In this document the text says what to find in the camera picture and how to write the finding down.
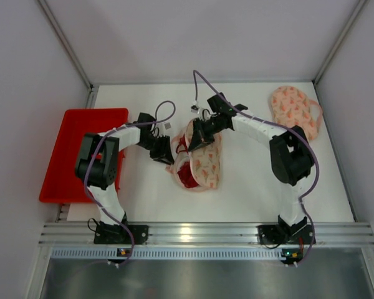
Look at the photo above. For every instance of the red plastic bin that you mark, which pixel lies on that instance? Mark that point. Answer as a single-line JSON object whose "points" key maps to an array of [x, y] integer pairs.
{"points": [[60, 185]]}

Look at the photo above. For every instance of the aluminium front rail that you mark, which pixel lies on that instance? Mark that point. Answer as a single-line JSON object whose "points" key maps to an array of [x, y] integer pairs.
{"points": [[238, 234]]}

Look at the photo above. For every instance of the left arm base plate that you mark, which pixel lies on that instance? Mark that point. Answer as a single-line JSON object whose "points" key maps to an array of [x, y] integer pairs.
{"points": [[137, 233]]}

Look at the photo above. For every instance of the right aluminium frame post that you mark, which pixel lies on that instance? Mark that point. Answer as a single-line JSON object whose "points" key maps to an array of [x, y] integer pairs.
{"points": [[342, 36]]}

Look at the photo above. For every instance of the perforated cable duct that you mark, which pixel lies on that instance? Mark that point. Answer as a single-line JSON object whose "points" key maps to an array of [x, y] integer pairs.
{"points": [[174, 253]]}

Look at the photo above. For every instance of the left aluminium frame post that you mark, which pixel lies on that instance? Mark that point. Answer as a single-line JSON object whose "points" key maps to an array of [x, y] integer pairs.
{"points": [[64, 42]]}

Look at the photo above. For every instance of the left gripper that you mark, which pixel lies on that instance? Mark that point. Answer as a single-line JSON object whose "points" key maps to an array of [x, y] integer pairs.
{"points": [[159, 147]]}

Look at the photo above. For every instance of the aluminium frame post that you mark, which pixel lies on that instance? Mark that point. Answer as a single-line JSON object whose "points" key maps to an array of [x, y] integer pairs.
{"points": [[342, 36], [64, 42]]}

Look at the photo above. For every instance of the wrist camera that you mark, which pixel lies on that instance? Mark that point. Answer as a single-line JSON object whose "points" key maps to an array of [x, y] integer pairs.
{"points": [[197, 110], [165, 128]]}

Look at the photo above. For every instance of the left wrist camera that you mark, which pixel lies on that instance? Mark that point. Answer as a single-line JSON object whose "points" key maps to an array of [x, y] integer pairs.
{"points": [[165, 128]]}

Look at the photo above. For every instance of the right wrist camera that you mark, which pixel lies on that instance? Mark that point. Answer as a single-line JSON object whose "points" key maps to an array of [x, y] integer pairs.
{"points": [[197, 110]]}

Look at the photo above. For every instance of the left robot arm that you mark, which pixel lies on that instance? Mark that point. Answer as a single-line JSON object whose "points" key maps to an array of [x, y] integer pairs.
{"points": [[97, 168]]}

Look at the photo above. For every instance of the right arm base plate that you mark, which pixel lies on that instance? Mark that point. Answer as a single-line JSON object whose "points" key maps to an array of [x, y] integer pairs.
{"points": [[272, 235]]}

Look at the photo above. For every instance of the dark red bra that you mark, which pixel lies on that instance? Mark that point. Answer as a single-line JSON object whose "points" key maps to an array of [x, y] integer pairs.
{"points": [[183, 168]]}

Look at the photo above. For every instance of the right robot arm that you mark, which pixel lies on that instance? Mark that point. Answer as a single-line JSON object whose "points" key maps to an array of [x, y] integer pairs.
{"points": [[292, 161]]}

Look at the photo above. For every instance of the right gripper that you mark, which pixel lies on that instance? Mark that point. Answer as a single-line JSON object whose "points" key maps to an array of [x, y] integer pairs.
{"points": [[204, 129]]}

